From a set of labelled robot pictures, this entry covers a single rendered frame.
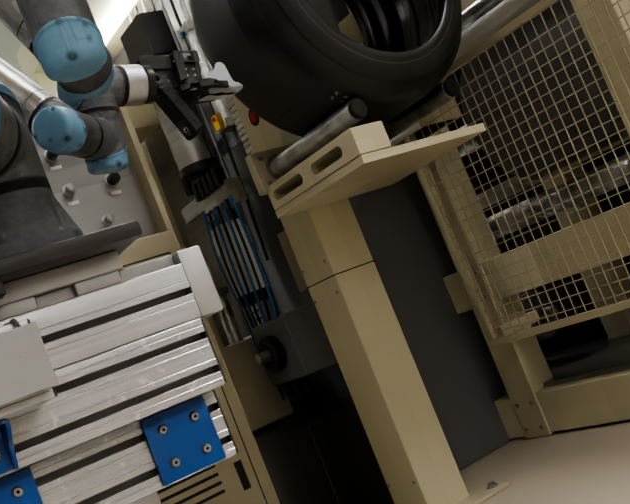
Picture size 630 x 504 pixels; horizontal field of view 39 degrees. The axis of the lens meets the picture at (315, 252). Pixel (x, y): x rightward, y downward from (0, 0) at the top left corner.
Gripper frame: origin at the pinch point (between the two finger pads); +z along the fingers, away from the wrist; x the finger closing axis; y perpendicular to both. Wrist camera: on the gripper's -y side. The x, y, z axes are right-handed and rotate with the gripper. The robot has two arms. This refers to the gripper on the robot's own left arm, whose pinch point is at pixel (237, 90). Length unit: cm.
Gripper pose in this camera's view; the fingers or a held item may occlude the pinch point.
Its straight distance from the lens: 182.5
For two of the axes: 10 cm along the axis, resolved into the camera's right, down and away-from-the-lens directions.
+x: -5.2, 2.8, 8.1
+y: -2.7, -9.5, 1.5
